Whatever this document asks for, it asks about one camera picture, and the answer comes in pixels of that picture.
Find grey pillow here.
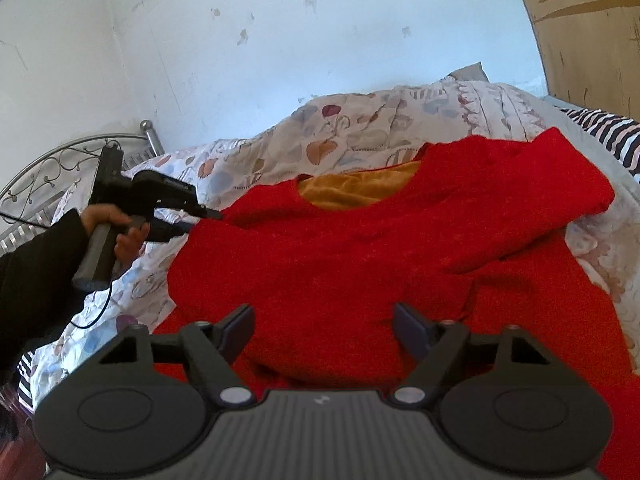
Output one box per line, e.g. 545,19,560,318
449,62,490,82

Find metal bed headboard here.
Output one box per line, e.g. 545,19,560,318
0,120,166,256

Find red knitted sweater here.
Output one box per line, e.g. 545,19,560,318
152,127,632,480

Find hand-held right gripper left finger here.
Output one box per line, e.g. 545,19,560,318
100,303,257,407

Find black white striped sheet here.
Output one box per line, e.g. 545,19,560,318
560,106,640,177

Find printed white quilt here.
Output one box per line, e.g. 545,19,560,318
30,77,640,406

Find wooden board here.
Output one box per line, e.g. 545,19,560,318
505,0,640,122

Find thin black cable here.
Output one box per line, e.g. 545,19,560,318
0,212,56,227
67,282,113,331

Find person's left hand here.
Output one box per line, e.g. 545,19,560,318
81,204,152,275

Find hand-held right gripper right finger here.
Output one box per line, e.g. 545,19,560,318
392,303,551,407

